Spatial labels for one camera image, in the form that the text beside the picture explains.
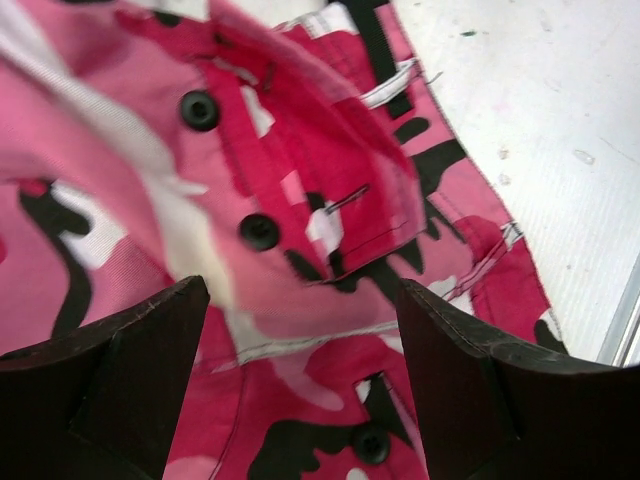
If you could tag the pink camouflage trousers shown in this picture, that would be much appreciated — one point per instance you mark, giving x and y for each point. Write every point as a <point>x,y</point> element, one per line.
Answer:
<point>301,171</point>

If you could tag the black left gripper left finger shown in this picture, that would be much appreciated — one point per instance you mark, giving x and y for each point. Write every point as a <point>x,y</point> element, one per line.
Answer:
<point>103,401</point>

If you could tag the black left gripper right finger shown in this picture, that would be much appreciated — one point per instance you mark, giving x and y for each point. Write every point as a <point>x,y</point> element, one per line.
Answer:
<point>493,406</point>

